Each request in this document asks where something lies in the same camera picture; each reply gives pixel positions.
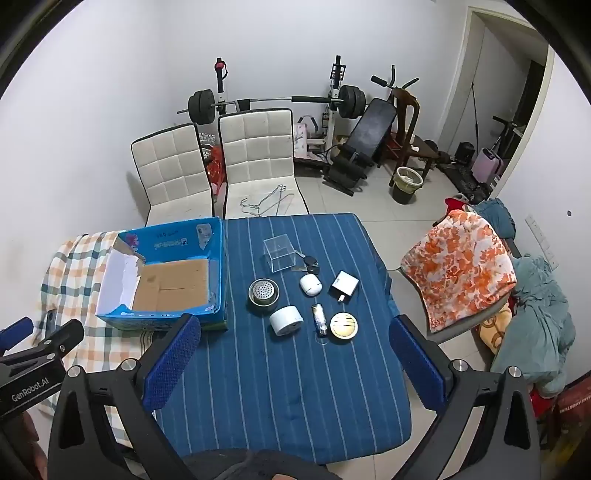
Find white earbud case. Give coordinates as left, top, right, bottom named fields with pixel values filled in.
left=300, top=273, right=322, bottom=297

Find blue cardboard milk box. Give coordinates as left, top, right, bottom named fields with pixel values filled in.
left=95, top=217, right=228, bottom=331

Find orange floral cloth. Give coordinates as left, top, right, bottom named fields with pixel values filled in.
left=401, top=210, right=517, bottom=332

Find wall power strip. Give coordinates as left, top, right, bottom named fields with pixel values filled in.
left=525, top=215, right=559, bottom=271

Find black weight bench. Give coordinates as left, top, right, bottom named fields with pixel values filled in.
left=324, top=98, right=397, bottom=196

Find grey chair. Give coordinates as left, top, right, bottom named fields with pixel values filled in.
left=389, top=269, right=510, bottom=344

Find barbell with black plates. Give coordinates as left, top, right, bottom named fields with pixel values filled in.
left=177, top=85, right=367, bottom=125

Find blue striped tablecloth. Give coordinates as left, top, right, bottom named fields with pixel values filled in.
left=156, top=214, right=412, bottom=464

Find white squat rack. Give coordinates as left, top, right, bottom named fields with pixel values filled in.
left=322, top=55, right=346, bottom=153

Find white padded chair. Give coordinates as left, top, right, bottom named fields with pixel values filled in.
left=217, top=108, right=308, bottom=219
left=130, top=124, right=214, bottom=226

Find plaid checkered cloth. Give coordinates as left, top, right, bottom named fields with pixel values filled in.
left=31, top=231, right=152, bottom=373

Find round yellow tin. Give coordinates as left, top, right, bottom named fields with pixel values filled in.
left=329, top=312, right=359, bottom=342

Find red garment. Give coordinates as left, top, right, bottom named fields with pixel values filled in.
left=444, top=194, right=470, bottom=215

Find white square charger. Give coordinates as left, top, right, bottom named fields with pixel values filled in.
left=331, top=271, right=359, bottom=303

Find teal blanket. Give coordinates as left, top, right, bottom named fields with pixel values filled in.
left=469, top=197, right=577, bottom=398

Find pink patterned bag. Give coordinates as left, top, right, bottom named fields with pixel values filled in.
left=294, top=115, right=320, bottom=158

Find brown wooden chair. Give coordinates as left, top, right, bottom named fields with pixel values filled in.
left=370, top=64, right=438, bottom=180

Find wire clothes hanger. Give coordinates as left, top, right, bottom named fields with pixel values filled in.
left=239, top=184, right=294, bottom=218

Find right white padded chair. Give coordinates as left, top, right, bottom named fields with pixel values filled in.
left=217, top=108, right=308, bottom=219

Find clear acrylic cube box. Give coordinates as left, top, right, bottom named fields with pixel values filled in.
left=263, top=234, right=297, bottom=273

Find black car keys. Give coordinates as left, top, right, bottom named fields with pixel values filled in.
left=291, top=252, right=320, bottom=275

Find galaxy print lighter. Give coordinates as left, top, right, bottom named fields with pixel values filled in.
left=311, top=303, right=329, bottom=338

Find metal round speaker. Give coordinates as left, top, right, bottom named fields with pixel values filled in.
left=247, top=278, right=280, bottom=312

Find red plastic bag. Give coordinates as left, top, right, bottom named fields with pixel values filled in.
left=205, top=145, right=226, bottom=195

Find left white padded chair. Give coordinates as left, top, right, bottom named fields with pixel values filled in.
left=130, top=124, right=214, bottom=226

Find pink suitcase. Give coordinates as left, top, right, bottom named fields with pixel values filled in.
left=471, top=148, right=503, bottom=184

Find black trash bin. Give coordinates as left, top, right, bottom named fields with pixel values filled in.
left=391, top=166, right=424, bottom=205

